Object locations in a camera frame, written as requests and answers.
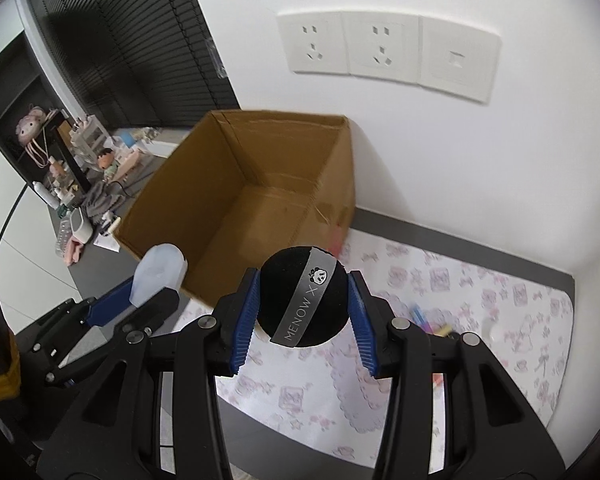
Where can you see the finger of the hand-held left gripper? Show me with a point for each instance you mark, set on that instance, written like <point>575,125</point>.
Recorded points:
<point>160,310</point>
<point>110,305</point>

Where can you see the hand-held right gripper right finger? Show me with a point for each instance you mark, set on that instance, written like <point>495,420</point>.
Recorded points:
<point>362,330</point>

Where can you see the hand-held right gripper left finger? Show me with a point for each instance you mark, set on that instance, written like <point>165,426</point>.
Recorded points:
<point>244,325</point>

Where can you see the white translucent plastic bottle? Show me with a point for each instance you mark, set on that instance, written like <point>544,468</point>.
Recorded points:
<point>155,270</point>

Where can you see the black round powder puff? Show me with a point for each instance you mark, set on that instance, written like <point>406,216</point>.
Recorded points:
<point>285,280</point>

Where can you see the orange nail polish bottle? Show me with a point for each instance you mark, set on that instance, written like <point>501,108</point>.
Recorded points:
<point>438,380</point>

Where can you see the brown cardboard box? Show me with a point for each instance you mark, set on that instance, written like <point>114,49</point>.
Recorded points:
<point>280,200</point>

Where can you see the blue pink cosmetic tube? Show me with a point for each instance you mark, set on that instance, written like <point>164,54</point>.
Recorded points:
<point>420,317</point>

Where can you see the pink cloth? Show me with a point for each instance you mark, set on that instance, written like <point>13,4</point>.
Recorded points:
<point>73,254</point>

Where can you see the small yellow box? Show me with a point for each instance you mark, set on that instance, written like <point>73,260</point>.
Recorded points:
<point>442,330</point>

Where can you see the white rounded device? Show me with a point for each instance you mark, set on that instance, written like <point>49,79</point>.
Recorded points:
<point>80,226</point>

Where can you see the grey cloth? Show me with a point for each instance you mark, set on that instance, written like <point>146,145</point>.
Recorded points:
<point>102,200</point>

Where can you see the pink printed table mat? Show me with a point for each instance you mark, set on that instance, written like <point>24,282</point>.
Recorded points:
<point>455,275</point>

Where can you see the white spray bottle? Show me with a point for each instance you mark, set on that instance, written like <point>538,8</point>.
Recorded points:
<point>46,195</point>

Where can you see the small white round cap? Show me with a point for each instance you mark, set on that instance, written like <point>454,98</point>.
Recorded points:
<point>496,332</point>

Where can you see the pink hair dryer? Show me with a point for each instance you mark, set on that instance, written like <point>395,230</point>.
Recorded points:
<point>129,164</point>

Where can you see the brown haired figurine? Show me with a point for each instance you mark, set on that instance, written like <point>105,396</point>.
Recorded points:
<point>106,162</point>

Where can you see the small white drawer organizer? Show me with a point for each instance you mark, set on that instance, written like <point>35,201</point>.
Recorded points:
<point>90,137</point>

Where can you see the pink plush doll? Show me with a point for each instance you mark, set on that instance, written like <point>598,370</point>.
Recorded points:
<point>30,122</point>

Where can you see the black shelf unit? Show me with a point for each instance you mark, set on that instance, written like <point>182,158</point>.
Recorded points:
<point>10,95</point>

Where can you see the clear blind wand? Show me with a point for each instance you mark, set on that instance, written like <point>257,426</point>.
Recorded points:
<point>216,60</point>

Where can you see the black window blind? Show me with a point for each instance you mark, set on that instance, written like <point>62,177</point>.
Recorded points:
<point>130,35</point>

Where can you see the white wall socket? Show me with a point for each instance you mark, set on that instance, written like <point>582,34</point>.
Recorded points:
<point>382,47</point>
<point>312,42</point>

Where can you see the white blank wall plate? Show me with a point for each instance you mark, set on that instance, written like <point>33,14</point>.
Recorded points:
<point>457,57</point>

